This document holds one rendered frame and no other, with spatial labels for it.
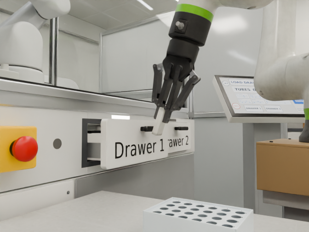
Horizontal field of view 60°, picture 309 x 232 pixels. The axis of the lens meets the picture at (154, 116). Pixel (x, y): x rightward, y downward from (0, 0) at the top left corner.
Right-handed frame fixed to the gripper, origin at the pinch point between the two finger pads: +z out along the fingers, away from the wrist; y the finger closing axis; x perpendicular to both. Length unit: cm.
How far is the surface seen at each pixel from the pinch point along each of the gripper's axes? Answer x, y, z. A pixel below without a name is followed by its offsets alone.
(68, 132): -18.7, -10.8, 6.7
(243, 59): 168, -32, -47
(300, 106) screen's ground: 99, 24, -19
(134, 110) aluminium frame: 6.2, -12.7, 0.8
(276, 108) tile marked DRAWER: 89, 15, -14
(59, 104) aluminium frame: -21.5, -12.5, 1.1
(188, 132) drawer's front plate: 43.4, -8.9, 6.9
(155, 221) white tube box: -29.0, 18.9, 7.7
